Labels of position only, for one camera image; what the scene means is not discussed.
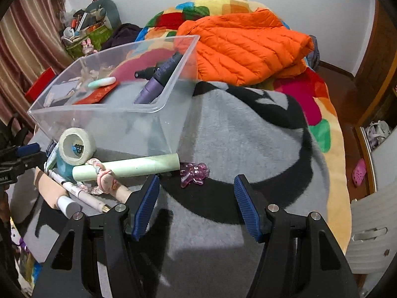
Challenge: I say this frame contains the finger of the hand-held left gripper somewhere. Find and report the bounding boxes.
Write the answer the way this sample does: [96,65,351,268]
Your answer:
[0,143,47,170]

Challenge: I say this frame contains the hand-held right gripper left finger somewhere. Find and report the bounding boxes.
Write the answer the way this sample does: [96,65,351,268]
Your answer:
[31,174,161,298]

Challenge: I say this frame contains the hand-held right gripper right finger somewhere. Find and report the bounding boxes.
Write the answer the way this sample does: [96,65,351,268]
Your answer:
[233,174,360,298]

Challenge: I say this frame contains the teal tape roll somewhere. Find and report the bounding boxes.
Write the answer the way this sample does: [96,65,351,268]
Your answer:
[56,152,75,181]

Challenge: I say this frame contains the pale green tube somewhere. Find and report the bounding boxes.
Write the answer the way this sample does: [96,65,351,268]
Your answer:
[72,153,181,182]

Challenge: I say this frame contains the pink braided hair tie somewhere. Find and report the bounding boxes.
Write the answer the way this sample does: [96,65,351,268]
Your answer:
[83,158,120,195]

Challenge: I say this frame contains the white tape roll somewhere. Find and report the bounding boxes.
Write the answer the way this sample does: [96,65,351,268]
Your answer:
[58,127,97,166]

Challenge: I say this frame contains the clear purple octopus toy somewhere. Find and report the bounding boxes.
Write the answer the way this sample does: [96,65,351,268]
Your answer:
[180,162,210,188]

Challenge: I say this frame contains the white pen with gold tip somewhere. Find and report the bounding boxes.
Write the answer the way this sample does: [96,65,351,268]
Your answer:
[48,171,112,214]

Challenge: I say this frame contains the clear plastic storage box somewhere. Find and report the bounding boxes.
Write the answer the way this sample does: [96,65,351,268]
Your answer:
[27,34,200,165]

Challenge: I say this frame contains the red box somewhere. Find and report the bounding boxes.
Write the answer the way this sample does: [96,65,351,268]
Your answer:
[25,67,56,103]

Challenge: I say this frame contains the grey and black blanket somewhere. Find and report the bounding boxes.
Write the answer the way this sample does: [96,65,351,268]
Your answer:
[9,81,331,298]

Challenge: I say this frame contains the red packet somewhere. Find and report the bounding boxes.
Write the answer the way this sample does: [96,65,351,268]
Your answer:
[74,81,120,104]

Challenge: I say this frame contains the mint white oval tube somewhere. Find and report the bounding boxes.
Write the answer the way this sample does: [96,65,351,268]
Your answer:
[88,76,116,88]

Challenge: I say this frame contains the striped red beige curtain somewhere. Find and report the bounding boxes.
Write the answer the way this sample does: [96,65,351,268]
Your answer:
[0,0,73,128]

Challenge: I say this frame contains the pink clog shoe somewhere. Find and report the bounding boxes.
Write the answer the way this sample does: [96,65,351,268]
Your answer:
[352,158,366,187]

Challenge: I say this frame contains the purple cosmetic bottle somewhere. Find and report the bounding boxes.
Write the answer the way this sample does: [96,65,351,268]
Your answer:
[134,53,183,104]

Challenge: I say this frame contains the white cabinet door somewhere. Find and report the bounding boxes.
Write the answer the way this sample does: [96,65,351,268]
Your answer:
[344,180,397,286]

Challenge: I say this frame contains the colourful patchwork blanket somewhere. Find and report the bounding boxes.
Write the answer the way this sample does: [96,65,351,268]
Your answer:
[136,0,352,255]

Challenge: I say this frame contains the dark green spray bottle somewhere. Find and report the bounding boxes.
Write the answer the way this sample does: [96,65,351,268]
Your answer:
[134,67,160,80]

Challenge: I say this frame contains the green storage bag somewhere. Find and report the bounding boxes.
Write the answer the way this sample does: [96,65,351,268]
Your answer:
[61,25,114,59]

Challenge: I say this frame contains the dark clothing pile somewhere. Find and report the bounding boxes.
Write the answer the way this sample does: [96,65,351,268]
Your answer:
[101,23,143,50]

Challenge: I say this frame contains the white sandals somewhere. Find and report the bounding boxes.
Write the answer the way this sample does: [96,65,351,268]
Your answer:
[366,120,392,149]

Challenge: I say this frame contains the grey green neck pillow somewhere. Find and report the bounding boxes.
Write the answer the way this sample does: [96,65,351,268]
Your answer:
[84,0,121,30]

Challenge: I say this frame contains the orange down jacket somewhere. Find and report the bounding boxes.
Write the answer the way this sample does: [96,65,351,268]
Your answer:
[176,8,315,87]

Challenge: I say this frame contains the grey clothing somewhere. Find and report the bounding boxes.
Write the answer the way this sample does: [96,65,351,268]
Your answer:
[308,35,321,70]

